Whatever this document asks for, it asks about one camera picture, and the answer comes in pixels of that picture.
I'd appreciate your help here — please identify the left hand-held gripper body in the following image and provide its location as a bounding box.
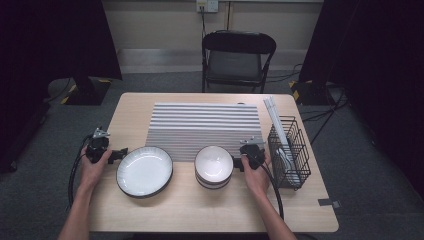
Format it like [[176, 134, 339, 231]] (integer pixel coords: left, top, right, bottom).
[[85, 127, 113, 164]]

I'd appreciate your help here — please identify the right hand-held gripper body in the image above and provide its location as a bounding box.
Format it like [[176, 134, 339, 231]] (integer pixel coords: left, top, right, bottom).
[[239, 135, 266, 170]]

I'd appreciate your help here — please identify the black wire basket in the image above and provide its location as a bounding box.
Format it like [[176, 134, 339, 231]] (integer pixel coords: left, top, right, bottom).
[[267, 115, 312, 192]]

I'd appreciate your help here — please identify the white plate black rim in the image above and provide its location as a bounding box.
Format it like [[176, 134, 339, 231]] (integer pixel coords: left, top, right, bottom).
[[115, 145, 174, 199]]

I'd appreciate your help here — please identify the white chopstick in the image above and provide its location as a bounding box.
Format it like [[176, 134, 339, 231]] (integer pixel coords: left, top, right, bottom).
[[268, 96, 291, 151], [263, 98, 287, 148], [270, 95, 293, 153], [266, 97, 289, 149]]

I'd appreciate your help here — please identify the person's right hand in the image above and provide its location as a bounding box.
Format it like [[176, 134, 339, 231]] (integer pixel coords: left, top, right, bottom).
[[241, 154, 272, 199]]

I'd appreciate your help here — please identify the person's left hand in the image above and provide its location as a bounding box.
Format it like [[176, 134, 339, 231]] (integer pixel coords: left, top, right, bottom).
[[79, 149, 114, 192]]

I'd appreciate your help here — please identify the grey striped placemat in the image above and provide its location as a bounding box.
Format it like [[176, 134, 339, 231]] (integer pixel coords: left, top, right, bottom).
[[145, 102, 268, 163]]

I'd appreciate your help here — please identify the black stand base yellow tape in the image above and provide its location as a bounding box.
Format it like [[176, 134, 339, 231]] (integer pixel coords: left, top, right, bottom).
[[289, 79, 334, 107], [60, 77, 113, 107]]

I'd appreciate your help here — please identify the grey tape strip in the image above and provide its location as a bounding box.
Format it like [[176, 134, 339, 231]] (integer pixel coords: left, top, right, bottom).
[[317, 198, 342, 209]]

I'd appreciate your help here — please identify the black folding chair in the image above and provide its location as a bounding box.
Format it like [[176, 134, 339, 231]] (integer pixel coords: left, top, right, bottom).
[[201, 29, 278, 94]]

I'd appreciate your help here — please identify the black curtain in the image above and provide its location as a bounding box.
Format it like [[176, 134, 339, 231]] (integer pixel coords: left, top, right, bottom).
[[298, 0, 424, 201], [0, 0, 123, 174]]

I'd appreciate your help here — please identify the left hand-held gripper cable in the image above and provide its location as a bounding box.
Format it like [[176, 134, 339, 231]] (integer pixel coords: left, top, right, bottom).
[[68, 133, 94, 208]]

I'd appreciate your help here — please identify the black floor cable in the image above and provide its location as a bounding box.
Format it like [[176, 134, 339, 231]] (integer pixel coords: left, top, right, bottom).
[[299, 84, 349, 146], [266, 63, 304, 84]]

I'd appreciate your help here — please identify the black power cable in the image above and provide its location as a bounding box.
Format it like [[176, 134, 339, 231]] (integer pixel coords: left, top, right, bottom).
[[199, 4, 208, 38]]

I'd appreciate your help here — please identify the white wall socket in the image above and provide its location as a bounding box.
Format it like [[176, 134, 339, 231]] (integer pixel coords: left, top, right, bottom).
[[195, 0, 219, 14]]

